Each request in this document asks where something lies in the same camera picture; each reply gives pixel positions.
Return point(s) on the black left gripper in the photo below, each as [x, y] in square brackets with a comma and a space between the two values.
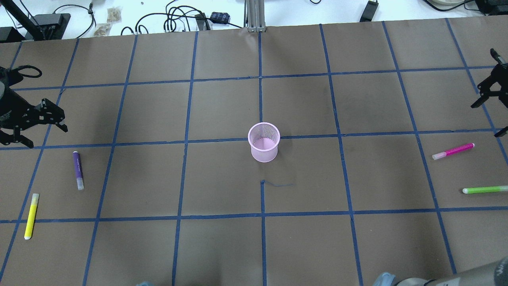
[11, 110]

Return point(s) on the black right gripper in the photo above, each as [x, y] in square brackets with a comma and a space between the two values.
[493, 84]

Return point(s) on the purple marker pen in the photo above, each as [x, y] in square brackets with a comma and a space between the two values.
[78, 170]

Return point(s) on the pink marker pen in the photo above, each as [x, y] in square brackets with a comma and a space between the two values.
[456, 150]

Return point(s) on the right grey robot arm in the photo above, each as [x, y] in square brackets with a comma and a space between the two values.
[495, 273]

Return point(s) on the pink mesh cup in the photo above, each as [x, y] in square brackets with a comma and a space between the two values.
[263, 139]

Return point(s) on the yellow marker pen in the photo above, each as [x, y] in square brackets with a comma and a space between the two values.
[31, 217]

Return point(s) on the green marker pen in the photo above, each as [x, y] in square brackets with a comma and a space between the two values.
[480, 190]

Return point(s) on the black power adapter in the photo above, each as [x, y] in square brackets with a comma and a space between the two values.
[369, 11]

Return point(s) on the black camera stand base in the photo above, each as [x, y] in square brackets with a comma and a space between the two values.
[41, 27]

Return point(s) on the aluminium frame post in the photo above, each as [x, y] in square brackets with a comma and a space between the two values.
[254, 16]

